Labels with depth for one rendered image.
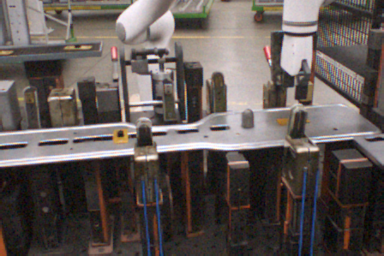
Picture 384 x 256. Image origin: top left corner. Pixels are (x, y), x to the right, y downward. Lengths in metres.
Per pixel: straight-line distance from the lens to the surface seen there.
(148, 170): 0.96
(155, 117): 1.36
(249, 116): 1.17
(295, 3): 1.11
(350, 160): 1.10
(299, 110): 1.02
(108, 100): 1.30
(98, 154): 1.09
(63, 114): 1.28
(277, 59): 1.32
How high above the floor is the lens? 1.49
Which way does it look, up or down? 23 degrees down
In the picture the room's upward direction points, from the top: 2 degrees counter-clockwise
